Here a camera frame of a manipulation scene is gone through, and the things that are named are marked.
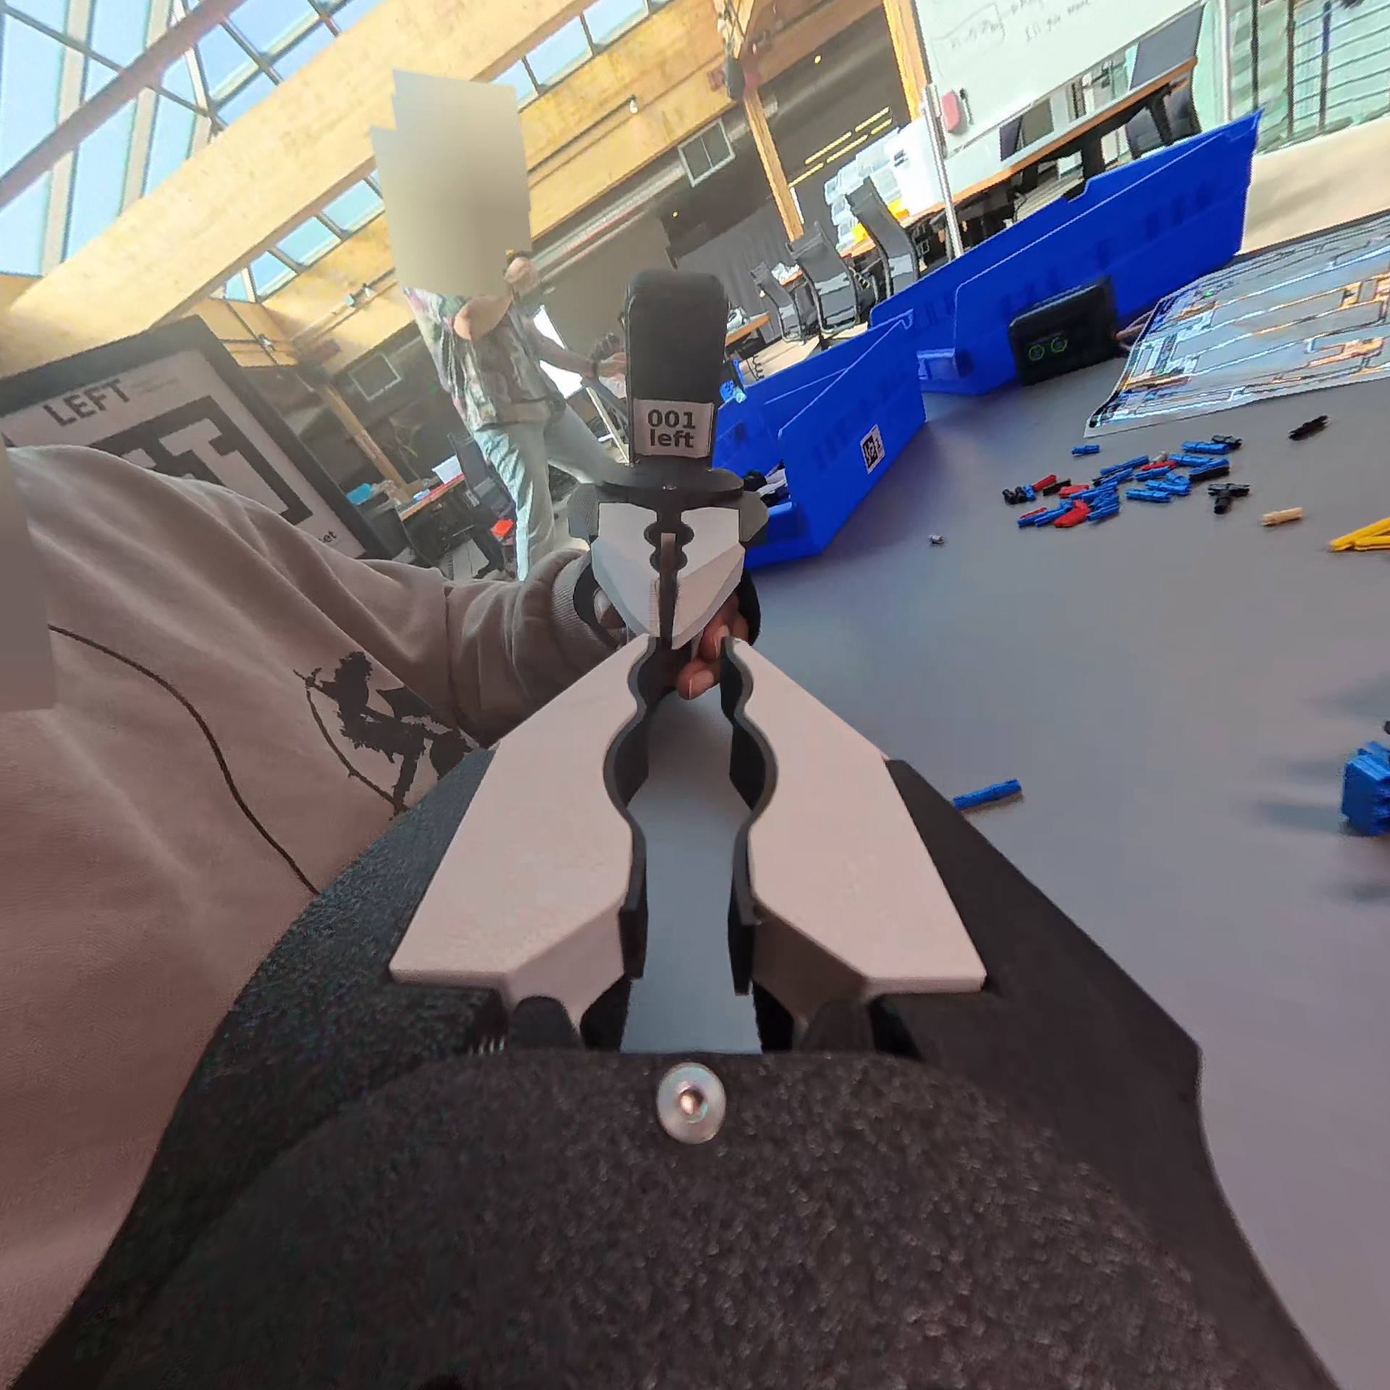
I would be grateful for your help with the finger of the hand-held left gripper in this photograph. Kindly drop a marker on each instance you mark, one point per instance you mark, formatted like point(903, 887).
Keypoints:
point(713, 564)
point(625, 552)

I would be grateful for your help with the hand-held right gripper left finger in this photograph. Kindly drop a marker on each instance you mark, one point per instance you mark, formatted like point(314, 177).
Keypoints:
point(522, 868)

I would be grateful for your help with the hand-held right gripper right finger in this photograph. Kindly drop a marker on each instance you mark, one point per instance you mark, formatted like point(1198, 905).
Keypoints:
point(858, 868)

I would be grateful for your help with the person's left forearm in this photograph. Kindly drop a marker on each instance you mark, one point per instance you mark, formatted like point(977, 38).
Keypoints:
point(522, 640)

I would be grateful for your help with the person's left hand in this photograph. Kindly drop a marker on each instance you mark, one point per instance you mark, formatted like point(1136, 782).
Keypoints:
point(701, 673)

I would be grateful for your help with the small parts in bin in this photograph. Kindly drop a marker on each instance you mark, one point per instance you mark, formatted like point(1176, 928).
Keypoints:
point(767, 488)

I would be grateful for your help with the black office chair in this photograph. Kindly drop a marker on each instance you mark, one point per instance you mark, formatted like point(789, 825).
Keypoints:
point(886, 233)
point(777, 304)
point(827, 281)

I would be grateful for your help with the long blue plastic peg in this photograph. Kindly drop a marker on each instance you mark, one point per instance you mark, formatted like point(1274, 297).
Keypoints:
point(987, 794)

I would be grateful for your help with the blue plastic bin with sticker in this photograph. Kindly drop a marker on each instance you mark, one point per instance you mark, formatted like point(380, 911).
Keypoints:
point(848, 466)

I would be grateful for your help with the black charger with green lights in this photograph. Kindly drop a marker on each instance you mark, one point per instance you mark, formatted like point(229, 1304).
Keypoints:
point(1060, 331)

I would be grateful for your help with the person's beige sweatshirt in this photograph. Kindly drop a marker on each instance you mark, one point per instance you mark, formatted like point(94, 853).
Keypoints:
point(132, 814)

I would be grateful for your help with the pile of small plastic pegs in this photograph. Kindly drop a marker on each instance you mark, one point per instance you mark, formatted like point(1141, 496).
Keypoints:
point(1120, 488)

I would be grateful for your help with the printed marker board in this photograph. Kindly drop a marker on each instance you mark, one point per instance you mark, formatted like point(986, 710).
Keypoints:
point(218, 433)

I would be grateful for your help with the whiteboard with writing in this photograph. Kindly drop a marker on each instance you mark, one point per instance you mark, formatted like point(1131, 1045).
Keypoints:
point(1044, 54)

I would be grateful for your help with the long blue plastic bin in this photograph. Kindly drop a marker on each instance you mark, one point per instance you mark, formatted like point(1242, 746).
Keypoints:
point(1141, 228)

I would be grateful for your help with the blue brick assembly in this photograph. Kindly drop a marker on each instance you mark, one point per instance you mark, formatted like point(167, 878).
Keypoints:
point(1371, 787)

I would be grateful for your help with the black angled connector piece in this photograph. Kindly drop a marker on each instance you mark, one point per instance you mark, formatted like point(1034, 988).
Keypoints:
point(1227, 496)

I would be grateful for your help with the printed instruction sheet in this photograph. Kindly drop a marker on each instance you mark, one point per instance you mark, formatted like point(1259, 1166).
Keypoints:
point(1249, 336)

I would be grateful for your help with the yellow plastic pieces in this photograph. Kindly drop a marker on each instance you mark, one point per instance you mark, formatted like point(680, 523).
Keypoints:
point(1366, 536)

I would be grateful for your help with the black plastic peg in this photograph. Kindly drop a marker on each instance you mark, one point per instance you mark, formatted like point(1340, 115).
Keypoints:
point(1310, 427)

